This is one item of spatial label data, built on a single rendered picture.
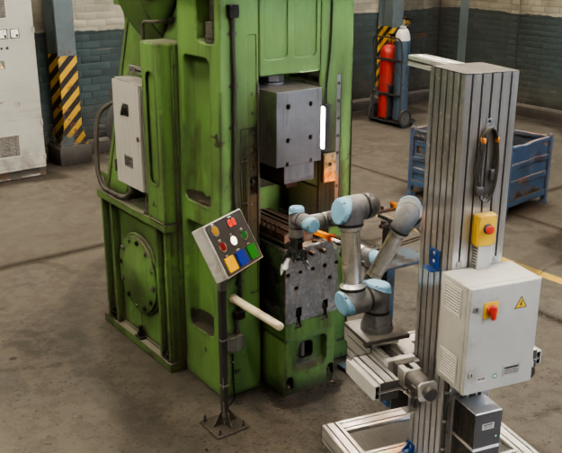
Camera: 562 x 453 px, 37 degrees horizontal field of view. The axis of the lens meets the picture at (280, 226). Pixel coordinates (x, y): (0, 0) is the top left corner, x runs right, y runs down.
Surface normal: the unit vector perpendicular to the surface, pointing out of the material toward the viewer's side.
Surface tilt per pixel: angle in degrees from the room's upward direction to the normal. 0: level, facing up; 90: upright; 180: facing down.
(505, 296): 90
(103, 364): 0
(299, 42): 90
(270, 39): 90
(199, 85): 89
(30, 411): 0
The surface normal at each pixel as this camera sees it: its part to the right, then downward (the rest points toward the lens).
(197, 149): -0.81, 0.18
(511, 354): 0.38, 0.30
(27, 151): 0.62, 0.26
